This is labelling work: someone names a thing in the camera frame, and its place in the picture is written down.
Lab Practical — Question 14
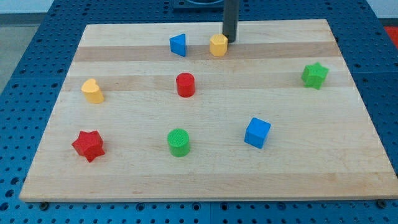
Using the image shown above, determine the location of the yellow hexagon block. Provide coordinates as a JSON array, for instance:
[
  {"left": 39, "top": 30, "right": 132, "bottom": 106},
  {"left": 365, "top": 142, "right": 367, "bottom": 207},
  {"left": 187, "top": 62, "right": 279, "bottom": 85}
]
[{"left": 210, "top": 34, "right": 228, "bottom": 57}]

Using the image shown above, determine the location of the red cylinder block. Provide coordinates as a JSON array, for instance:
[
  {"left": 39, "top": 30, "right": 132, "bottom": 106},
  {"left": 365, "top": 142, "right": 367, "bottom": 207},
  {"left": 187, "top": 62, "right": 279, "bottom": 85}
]
[{"left": 176, "top": 73, "right": 195, "bottom": 98}]

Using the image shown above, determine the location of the green cylinder block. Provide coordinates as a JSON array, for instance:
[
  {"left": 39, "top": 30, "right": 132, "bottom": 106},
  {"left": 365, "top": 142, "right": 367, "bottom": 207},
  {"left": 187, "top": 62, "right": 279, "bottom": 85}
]
[{"left": 167, "top": 128, "right": 190, "bottom": 157}]

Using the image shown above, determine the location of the wooden board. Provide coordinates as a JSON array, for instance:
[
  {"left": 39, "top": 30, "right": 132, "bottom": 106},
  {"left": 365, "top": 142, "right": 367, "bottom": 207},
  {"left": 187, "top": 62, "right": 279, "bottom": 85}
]
[{"left": 19, "top": 19, "right": 397, "bottom": 202}]

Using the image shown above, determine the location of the blue cube block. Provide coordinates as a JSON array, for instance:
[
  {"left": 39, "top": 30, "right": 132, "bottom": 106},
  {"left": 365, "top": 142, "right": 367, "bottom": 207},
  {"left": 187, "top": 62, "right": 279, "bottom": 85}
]
[{"left": 244, "top": 118, "right": 272, "bottom": 149}]

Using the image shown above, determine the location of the blue triangle block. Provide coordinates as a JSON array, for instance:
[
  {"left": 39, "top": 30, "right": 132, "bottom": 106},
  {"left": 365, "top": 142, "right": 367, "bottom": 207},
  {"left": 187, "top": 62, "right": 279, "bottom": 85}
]
[{"left": 169, "top": 34, "right": 187, "bottom": 57}]

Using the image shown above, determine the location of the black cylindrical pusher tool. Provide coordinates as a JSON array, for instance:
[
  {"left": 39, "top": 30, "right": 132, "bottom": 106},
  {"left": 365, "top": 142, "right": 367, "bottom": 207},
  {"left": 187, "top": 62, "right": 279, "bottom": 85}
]
[{"left": 222, "top": 0, "right": 239, "bottom": 43}]

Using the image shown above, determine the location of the yellow heart block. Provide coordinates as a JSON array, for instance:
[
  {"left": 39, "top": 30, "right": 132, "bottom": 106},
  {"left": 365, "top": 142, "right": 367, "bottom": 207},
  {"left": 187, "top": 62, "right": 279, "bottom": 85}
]
[{"left": 81, "top": 78, "right": 104, "bottom": 104}]

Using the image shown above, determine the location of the red star block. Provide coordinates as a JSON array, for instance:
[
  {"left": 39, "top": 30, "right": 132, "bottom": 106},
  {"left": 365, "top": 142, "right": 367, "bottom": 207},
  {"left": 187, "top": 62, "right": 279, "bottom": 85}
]
[{"left": 72, "top": 131, "right": 105, "bottom": 162}]

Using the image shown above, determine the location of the green star block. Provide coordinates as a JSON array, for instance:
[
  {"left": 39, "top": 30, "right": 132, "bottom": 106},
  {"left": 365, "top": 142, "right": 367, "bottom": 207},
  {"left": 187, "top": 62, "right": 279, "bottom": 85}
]
[{"left": 301, "top": 62, "right": 329, "bottom": 90}]

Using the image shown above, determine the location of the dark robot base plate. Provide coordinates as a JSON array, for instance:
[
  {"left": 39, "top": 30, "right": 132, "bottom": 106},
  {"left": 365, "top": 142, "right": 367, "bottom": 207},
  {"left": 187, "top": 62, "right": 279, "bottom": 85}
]
[{"left": 170, "top": 0, "right": 224, "bottom": 12}]

